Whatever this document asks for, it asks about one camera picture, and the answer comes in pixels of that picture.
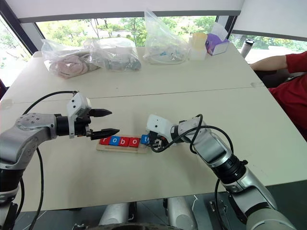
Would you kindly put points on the black mesh chair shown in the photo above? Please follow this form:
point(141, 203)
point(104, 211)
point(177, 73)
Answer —
point(2, 87)

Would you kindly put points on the purple tissue box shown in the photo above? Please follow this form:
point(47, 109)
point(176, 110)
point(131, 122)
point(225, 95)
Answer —
point(216, 45)

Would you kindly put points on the clear tape piece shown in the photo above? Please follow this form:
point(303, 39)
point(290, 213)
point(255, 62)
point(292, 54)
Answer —
point(6, 104)
point(257, 84)

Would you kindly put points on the plastic bag with grey items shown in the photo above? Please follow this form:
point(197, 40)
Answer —
point(117, 56)

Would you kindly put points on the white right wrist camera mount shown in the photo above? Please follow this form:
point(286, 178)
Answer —
point(158, 123)

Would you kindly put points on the metal tumbler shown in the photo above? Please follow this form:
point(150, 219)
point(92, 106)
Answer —
point(247, 49)

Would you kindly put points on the translucent container with yellow lid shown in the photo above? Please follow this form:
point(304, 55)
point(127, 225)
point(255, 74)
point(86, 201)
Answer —
point(197, 45)

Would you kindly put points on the plastic bag with pink cloth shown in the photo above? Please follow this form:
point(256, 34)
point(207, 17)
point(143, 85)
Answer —
point(67, 64)

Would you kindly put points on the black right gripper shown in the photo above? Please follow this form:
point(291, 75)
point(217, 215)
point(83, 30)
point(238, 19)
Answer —
point(158, 141)

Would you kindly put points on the person's bare forearm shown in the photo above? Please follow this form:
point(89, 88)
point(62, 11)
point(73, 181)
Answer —
point(268, 64)

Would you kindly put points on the black metal bracket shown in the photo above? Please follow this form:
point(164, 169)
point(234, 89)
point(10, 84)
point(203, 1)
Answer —
point(80, 227)
point(218, 209)

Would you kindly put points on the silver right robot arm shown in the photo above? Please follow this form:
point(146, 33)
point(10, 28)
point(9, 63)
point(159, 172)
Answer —
point(216, 148)

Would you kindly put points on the blue letter tile t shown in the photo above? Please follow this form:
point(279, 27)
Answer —
point(144, 139)

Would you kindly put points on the red letter tile b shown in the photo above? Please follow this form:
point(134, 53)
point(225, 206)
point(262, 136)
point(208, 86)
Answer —
point(124, 141)

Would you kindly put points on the red letter tile r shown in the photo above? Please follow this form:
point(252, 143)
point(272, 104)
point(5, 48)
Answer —
point(104, 141)

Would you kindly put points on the red letter tile o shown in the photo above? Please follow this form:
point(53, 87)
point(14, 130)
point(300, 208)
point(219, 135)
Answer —
point(134, 142)

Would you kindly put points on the person in red shirt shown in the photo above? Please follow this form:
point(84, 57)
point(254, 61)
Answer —
point(292, 100)

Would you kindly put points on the blue letter tile o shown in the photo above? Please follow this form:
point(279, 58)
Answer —
point(114, 141)

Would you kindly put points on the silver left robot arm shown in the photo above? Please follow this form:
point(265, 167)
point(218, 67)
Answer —
point(21, 141)

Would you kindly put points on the wooden letter tray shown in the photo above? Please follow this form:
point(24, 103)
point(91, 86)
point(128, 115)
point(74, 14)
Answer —
point(122, 149)

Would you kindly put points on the narrow white roller blind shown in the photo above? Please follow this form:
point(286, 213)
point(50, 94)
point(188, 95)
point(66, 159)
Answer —
point(273, 16)

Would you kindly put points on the silver rounded robot leg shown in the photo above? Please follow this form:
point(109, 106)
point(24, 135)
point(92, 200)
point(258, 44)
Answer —
point(114, 214)
point(182, 213)

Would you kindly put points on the wide white roller blind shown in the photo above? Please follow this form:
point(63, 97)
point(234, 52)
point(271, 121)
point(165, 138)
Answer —
point(129, 8)

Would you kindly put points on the dark window frame post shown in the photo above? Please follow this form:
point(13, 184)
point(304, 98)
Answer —
point(226, 28)
point(16, 33)

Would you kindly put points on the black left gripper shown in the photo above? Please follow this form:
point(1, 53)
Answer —
point(82, 127)

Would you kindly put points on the white tissue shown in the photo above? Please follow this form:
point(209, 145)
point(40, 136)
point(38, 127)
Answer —
point(219, 30)

